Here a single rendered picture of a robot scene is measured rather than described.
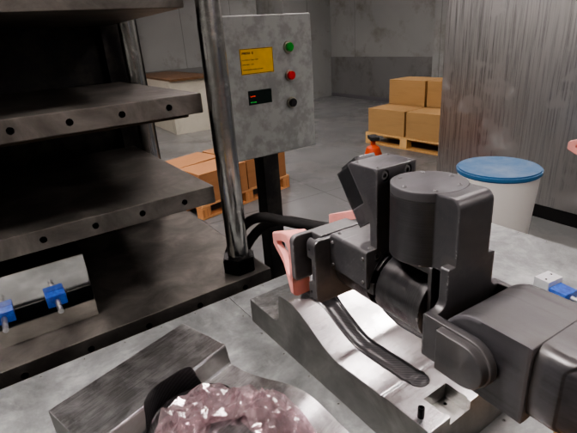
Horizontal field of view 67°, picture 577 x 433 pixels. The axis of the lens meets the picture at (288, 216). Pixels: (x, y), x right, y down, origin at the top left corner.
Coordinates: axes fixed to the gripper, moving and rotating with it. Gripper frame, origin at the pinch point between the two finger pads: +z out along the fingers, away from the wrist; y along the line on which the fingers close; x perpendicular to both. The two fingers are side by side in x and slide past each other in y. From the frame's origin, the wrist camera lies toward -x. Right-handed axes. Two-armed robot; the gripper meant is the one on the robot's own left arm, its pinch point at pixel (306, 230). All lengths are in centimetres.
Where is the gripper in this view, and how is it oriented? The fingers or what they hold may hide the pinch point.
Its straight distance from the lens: 50.7
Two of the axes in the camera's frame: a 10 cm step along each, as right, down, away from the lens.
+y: -8.5, 2.5, -4.6
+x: 0.7, 9.3, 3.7
